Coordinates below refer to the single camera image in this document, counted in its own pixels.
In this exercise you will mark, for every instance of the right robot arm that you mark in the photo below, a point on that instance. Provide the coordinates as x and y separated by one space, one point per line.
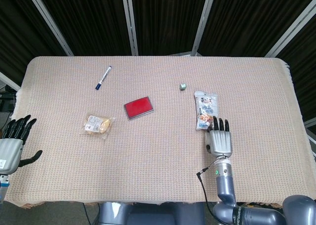
225 185

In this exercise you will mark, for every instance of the grey robot torso base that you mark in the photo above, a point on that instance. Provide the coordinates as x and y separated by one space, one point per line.
150 213

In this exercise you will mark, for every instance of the black pleated curtain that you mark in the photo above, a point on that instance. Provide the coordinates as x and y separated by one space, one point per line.
168 17
251 17
86 17

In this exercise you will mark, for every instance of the beige woven tablecloth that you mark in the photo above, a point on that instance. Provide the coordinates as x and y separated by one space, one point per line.
153 165

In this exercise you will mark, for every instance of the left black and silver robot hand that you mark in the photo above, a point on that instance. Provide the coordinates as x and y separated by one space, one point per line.
10 151

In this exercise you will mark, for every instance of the silver metal frame post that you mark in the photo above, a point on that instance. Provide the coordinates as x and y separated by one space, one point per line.
130 22
204 22
10 81
49 22
291 30

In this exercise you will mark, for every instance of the small green wrapped cube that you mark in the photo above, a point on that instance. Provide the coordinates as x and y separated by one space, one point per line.
182 86

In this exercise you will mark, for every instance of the white snack bag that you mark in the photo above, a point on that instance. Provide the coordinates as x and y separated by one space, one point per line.
205 106

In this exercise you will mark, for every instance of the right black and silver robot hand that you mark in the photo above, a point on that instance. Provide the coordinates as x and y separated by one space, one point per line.
221 143

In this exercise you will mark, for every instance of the white marker with blue cap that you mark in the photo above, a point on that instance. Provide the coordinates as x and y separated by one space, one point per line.
103 77

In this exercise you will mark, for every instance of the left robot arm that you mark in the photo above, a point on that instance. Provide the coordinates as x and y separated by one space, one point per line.
3 185

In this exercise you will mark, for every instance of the red ink pad case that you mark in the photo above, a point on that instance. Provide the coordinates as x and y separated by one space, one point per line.
139 107

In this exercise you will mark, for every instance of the bread in clear wrapper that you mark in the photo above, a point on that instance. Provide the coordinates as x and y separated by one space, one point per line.
97 125

